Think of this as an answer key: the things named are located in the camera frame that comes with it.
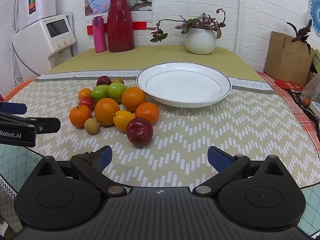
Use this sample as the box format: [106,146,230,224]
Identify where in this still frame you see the blue crochet doily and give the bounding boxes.
[307,0,320,34]

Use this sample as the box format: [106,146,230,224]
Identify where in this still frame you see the red envelope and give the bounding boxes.
[274,79,305,92]

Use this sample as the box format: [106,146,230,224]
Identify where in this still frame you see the mandarin orange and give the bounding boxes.
[69,105,92,128]
[135,102,160,125]

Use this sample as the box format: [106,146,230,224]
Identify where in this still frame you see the pink water bottle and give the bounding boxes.
[92,16,107,53]

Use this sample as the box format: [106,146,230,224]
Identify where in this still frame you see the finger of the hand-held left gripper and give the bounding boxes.
[0,102,27,115]
[0,111,61,134]

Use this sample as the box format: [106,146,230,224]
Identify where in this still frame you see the large orange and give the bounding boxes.
[121,87,147,112]
[94,98,121,126]

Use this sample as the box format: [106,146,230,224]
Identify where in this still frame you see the cardboard box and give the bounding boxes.
[264,31,316,87]

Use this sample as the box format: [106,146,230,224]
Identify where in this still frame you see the green jujube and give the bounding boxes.
[90,85,110,101]
[107,83,128,103]

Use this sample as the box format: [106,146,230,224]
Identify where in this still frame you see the white dispenser with screen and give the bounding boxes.
[12,12,77,80]

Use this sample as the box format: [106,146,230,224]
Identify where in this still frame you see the yellow orange citrus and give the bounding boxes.
[113,110,136,132]

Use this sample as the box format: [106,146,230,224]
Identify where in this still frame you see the tan longan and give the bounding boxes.
[84,118,100,135]

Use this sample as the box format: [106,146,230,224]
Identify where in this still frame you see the white potted purple plant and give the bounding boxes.
[150,8,227,55]

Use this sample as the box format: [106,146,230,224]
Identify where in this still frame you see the white porcelain plate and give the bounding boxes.
[136,62,232,108]

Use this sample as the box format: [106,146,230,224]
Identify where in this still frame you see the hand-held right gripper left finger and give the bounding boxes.
[32,145,127,197]

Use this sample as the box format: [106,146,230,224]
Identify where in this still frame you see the white wall water purifier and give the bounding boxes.
[14,0,57,30]

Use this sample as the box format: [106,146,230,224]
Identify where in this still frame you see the large dark red plum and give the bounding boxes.
[126,117,154,146]

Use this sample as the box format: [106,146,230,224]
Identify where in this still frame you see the small red apple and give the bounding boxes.
[78,96,95,111]

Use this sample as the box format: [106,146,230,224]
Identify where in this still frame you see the olive green table mat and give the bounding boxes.
[44,45,267,83]

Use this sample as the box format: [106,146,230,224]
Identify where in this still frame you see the red thermos jug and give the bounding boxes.
[107,0,136,53]

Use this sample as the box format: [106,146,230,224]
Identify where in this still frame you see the dark purple leafy plant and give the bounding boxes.
[286,19,313,55]

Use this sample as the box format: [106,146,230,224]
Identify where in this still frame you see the wall poster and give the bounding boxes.
[84,0,155,36]

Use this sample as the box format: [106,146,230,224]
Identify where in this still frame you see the clear plastic bag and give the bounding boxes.
[300,74,320,110]

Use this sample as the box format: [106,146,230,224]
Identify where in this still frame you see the small orange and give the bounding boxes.
[78,88,92,100]

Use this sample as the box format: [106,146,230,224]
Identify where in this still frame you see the red plaid cloth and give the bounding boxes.
[257,71,320,155]

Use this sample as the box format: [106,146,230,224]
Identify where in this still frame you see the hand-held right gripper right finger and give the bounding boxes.
[192,145,290,197]

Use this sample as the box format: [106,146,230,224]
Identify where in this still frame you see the white wall pipe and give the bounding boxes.
[234,0,247,55]

